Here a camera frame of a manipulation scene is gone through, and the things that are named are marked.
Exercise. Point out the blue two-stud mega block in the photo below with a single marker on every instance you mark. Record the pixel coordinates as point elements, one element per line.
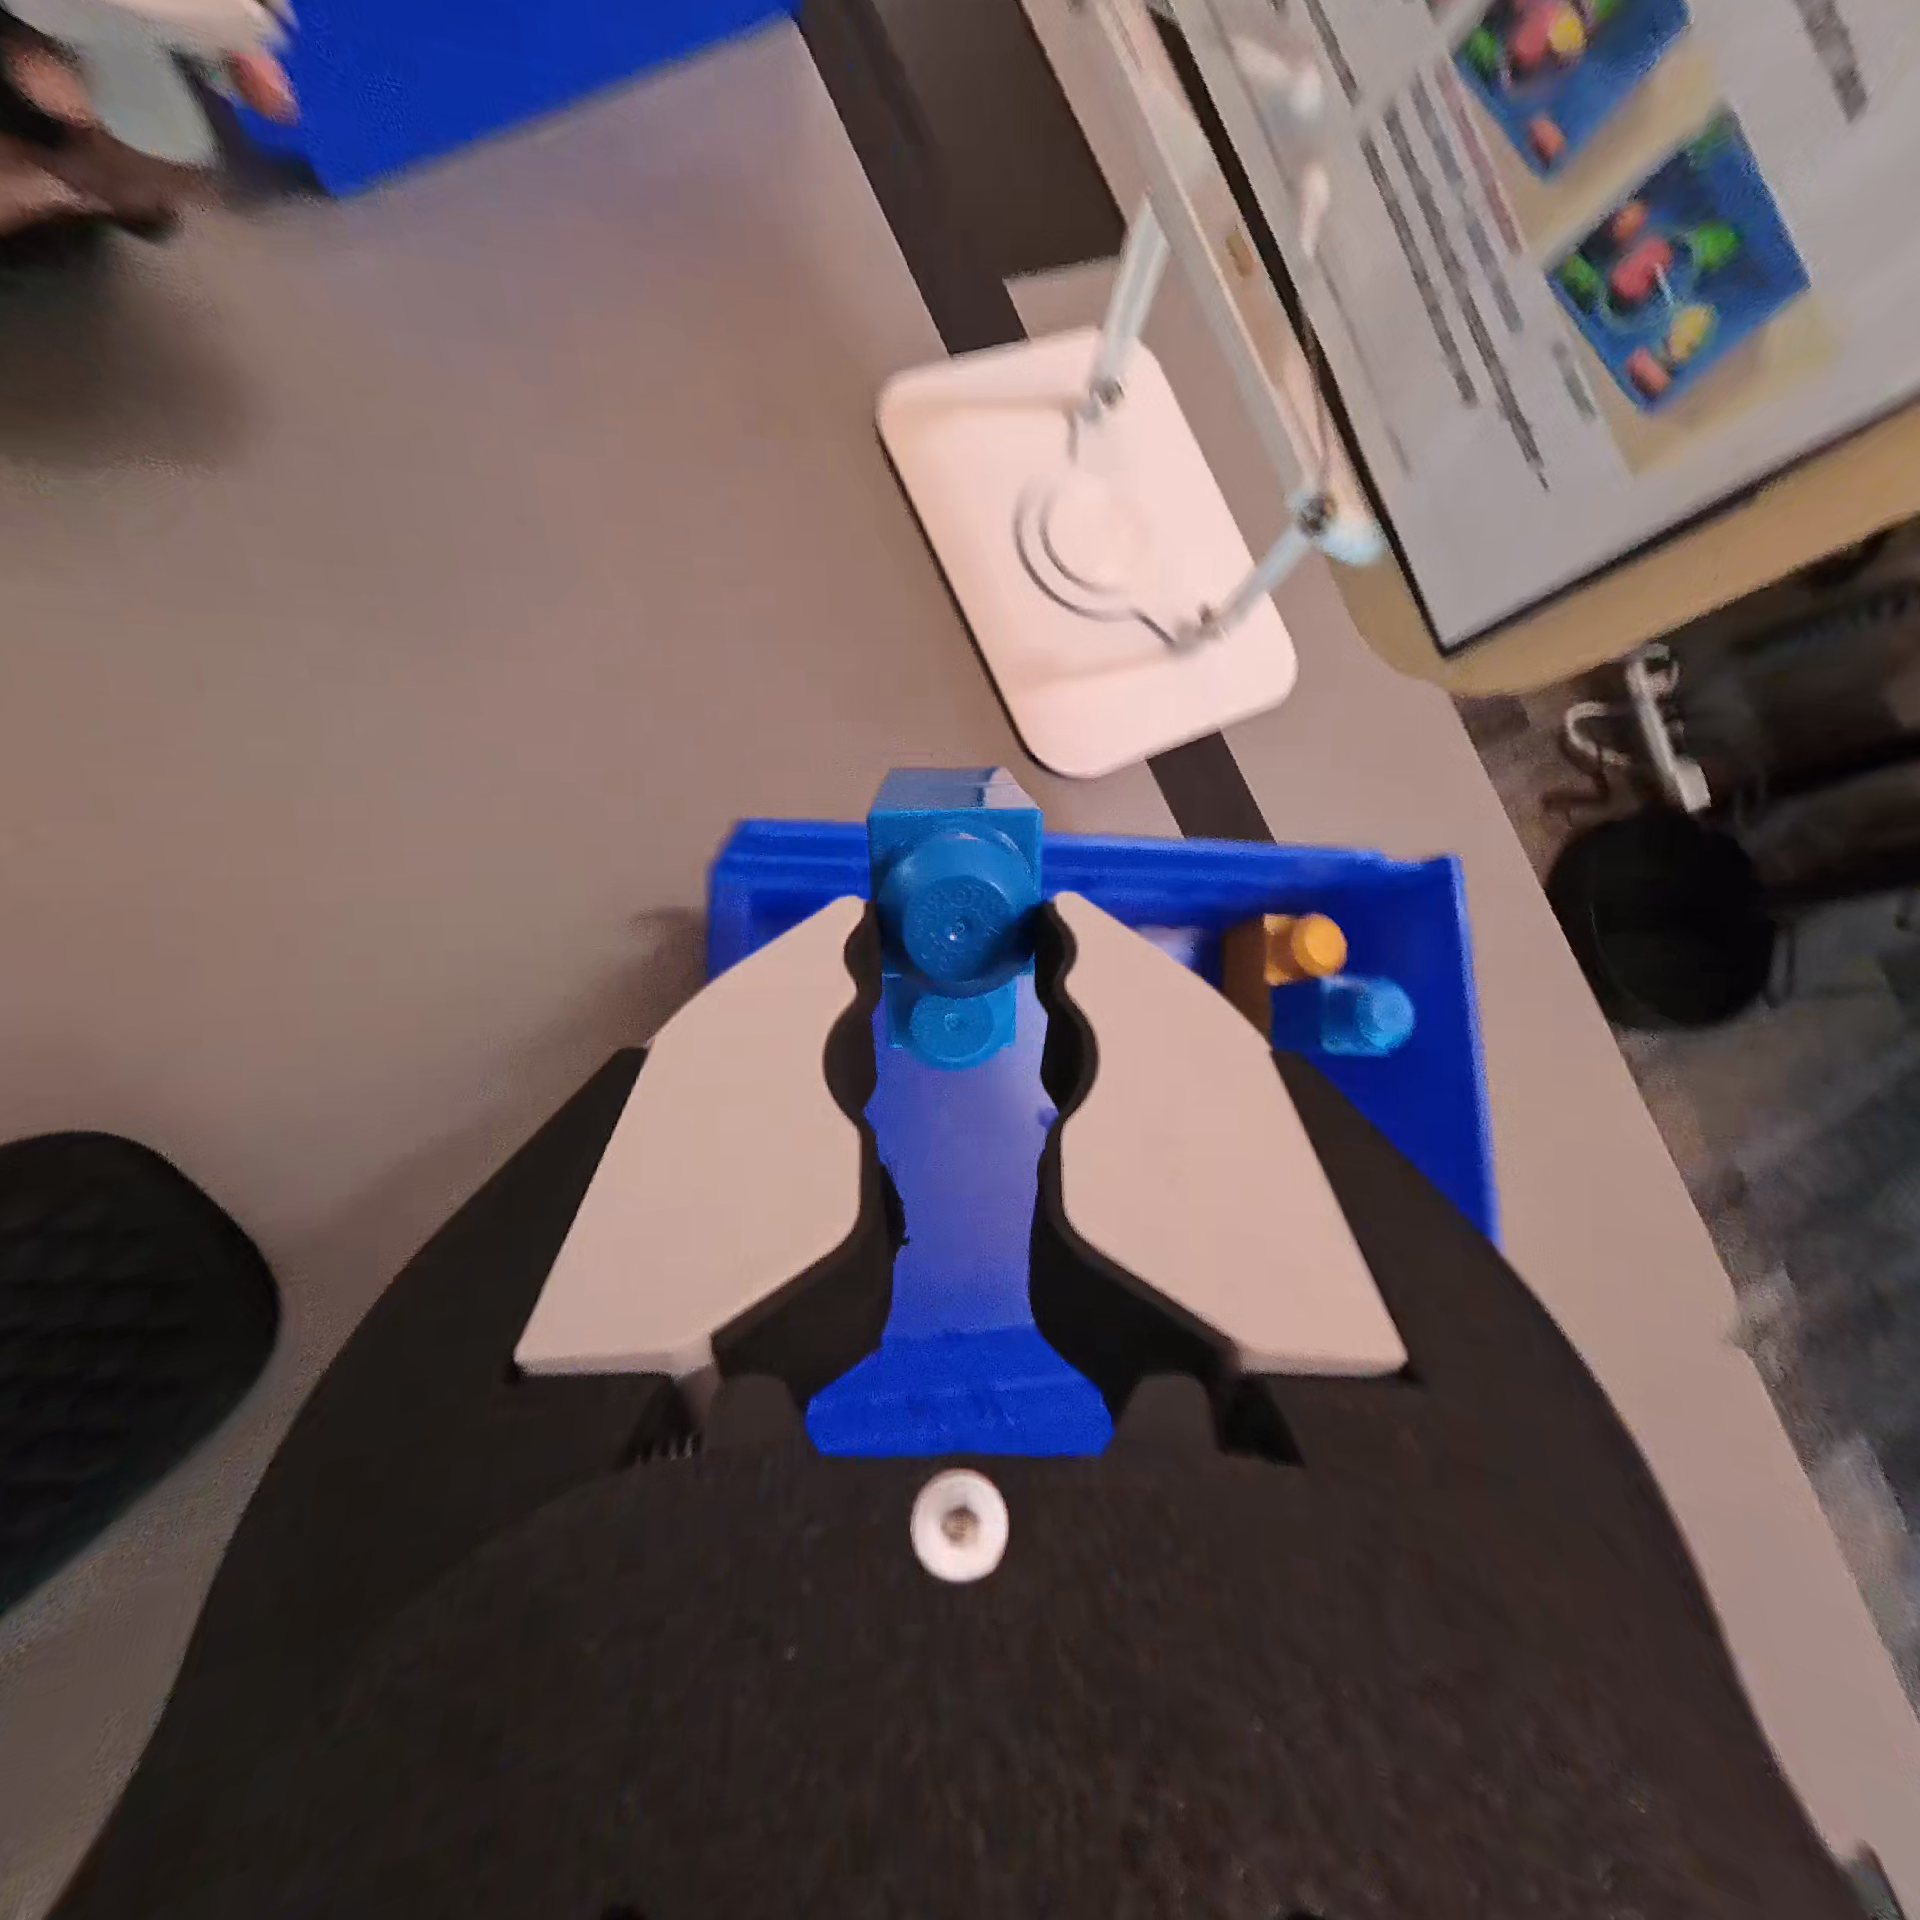
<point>953,1031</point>

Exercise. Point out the white power strip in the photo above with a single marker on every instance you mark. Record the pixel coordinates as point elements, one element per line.
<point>1658,721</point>

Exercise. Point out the black round container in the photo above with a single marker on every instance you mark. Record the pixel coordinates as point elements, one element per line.
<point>1665,916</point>

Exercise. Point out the printed instruction sheet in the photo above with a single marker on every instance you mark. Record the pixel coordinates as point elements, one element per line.
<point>1650,452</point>

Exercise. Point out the wooden document stand white base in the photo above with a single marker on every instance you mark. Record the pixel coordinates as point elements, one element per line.
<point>1080,599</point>

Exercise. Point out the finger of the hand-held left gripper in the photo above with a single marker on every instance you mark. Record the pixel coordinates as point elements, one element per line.
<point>148,15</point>

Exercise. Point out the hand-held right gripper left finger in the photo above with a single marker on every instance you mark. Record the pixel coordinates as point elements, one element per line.
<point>704,1201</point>

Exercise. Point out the black chair armrest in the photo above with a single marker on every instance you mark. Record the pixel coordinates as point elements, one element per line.
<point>119,1350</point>

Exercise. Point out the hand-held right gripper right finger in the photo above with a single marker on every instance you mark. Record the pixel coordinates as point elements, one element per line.
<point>1231,1201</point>

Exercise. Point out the person's left hand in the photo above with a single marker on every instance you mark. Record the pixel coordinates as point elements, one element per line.
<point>75,188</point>

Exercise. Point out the yellow two-stud mega block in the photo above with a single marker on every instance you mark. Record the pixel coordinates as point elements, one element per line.
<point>1276,955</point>

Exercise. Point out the blue plastic bin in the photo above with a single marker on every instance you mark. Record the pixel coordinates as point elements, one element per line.
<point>524,76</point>
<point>1171,870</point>

